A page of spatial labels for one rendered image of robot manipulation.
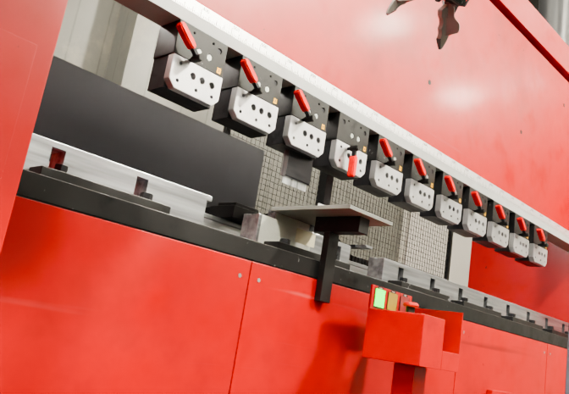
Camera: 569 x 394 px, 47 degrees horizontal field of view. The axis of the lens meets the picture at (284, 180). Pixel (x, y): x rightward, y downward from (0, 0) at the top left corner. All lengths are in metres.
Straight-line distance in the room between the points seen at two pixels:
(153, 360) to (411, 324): 0.62
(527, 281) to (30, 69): 3.08
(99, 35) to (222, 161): 2.05
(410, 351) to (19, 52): 1.06
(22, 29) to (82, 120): 0.91
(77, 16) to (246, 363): 3.00
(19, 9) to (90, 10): 3.09
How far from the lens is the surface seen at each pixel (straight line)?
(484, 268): 3.87
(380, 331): 1.65
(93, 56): 4.12
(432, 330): 1.63
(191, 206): 1.52
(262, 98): 1.69
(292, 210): 1.66
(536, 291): 3.73
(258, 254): 1.50
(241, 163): 2.35
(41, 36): 1.12
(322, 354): 1.69
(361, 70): 2.04
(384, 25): 2.18
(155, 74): 1.56
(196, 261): 1.38
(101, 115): 2.03
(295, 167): 1.80
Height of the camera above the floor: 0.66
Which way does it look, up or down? 14 degrees up
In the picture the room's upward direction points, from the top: 9 degrees clockwise
